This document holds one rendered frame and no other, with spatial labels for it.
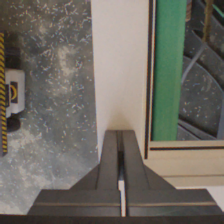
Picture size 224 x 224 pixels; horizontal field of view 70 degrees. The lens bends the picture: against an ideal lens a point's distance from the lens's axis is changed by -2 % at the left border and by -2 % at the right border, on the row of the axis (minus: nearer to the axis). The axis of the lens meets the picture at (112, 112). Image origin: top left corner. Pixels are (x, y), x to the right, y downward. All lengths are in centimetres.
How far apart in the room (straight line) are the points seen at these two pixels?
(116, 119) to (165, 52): 11
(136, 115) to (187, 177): 10
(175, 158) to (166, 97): 9
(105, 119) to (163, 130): 11
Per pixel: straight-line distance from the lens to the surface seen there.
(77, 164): 133
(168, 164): 23
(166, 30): 23
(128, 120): 15
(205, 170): 24
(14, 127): 122
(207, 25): 95
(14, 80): 112
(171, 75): 23
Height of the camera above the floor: 108
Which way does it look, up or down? 74 degrees down
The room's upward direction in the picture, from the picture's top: 175 degrees counter-clockwise
